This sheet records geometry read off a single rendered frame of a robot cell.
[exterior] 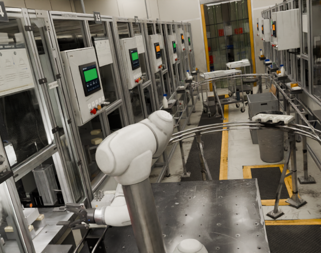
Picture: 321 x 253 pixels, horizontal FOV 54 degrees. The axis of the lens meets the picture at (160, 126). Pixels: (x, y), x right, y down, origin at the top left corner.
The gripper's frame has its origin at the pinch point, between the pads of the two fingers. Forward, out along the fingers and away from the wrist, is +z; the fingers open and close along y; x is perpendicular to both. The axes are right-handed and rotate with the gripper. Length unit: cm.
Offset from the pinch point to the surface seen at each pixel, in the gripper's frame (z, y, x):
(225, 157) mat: -69, -99, -302
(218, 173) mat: -60, -98, -249
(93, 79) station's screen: 1, 59, -73
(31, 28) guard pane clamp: 4, 93, -22
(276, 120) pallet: -127, -13, -179
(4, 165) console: 3.2, 38.4, 22.2
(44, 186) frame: 23.4, 4.8, -24.8
